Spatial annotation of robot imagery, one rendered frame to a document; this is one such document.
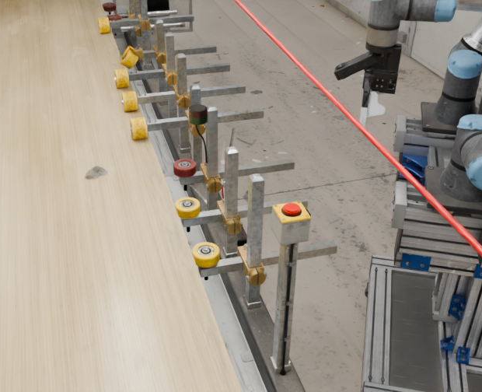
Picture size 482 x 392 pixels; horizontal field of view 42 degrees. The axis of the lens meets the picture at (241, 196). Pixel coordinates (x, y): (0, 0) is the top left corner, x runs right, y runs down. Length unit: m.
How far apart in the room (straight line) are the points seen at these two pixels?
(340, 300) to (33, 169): 1.55
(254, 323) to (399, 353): 0.83
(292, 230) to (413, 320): 1.36
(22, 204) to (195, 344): 0.84
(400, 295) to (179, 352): 1.47
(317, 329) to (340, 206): 1.01
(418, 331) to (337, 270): 0.70
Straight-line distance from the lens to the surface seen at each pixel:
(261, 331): 1.88
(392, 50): 1.60
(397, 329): 2.67
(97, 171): 2.23
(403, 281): 2.90
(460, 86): 2.33
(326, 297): 3.06
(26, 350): 1.63
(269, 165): 2.33
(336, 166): 4.08
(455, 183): 1.93
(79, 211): 2.06
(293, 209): 1.44
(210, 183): 2.22
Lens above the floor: 2.04
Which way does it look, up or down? 33 degrees down
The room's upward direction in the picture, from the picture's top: 1 degrees clockwise
